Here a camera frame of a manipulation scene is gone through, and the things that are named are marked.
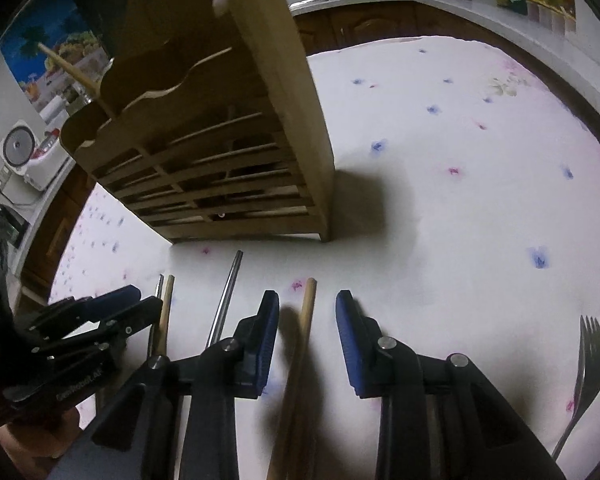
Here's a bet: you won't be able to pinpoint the person's left hand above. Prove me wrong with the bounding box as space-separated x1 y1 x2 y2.
0 405 81 461

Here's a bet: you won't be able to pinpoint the white floral tablecloth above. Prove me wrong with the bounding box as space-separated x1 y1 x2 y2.
50 35 600 480

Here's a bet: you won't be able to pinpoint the light wooden chopstick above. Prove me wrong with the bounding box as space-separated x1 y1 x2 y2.
266 277 319 480
157 274 176 358
37 42 117 120

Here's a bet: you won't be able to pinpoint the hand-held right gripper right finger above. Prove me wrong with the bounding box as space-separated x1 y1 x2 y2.
336 290 567 480

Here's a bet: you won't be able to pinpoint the seasoning bottle rack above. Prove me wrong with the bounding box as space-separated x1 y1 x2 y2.
497 0 579 37

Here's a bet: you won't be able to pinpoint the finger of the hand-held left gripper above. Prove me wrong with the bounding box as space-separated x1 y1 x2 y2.
32 296 164 361
29 285 142 333

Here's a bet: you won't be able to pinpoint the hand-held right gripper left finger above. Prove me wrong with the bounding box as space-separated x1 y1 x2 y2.
91 290 281 480

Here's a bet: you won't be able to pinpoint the metal chopstick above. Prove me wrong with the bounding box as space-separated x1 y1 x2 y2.
205 250 244 351
150 275 165 361

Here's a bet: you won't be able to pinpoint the brown lower kitchen cabinets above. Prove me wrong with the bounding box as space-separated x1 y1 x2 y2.
292 2 486 58

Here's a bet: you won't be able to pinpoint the fruit wall poster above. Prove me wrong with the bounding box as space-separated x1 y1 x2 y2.
0 0 112 112

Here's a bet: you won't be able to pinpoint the black countertop device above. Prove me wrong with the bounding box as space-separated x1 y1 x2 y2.
0 205 32 249

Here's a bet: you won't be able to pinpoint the wooden utensil holder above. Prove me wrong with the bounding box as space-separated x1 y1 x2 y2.
60 0 337 245

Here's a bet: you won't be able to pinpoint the metal fork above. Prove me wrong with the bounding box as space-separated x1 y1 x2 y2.
551 315 600 462

